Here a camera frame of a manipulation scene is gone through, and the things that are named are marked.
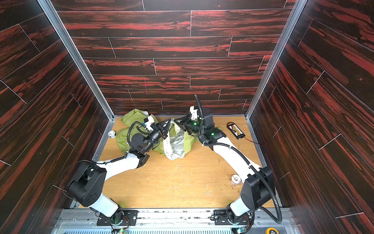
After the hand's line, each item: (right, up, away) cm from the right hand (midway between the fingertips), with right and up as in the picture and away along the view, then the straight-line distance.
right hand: (175, 118), depth 74 cm
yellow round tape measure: (+46, -54, -4) cm, 71 cm away
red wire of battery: (+51, -13, +31) cm, 61 cm away
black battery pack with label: (+44, -8, +34) cm, 56 cm away
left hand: (-2, -1, -2) cm, 3 cm away
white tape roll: (+36, -36, +12) cm, 52 cm away
